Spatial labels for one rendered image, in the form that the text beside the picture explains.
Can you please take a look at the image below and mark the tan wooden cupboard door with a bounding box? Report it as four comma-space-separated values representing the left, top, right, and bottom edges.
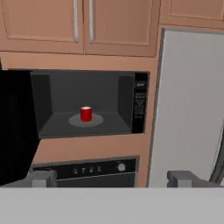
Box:
83, 0, 161, 58
0, 0, 85, 55

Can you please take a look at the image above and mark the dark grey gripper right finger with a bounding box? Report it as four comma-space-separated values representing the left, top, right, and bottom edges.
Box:
166, 171, 222, 188

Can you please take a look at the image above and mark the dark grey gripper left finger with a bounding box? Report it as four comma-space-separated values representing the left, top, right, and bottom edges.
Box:
6, 170, 58, 188

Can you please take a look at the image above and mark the grey fridge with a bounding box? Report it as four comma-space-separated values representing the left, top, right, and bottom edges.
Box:
148, 27, 224, 188

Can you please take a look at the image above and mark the tan cupboard above fridge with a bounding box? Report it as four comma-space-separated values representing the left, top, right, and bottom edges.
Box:
159, 0, 224, 30

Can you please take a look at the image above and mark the grey microwave turntable plate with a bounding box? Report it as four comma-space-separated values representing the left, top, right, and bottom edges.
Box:
67, 113, 105, 128

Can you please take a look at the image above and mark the black built-in microwave oven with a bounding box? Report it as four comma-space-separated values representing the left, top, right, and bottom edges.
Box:
30, 69, 149, 140

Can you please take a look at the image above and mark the black microwave door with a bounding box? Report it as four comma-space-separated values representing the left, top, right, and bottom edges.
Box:
0, 69, 42, 186

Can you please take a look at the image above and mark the red mug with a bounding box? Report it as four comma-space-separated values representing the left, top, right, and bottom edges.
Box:
80, 106, 93, 123

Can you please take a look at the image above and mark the silver cupboard door handle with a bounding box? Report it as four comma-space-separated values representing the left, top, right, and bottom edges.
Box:
87, 0, 95, 45
73, 0, 80, 44

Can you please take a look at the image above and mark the grey fridge door handle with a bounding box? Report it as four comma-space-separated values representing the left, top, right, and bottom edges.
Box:
209, 125, 224, 185

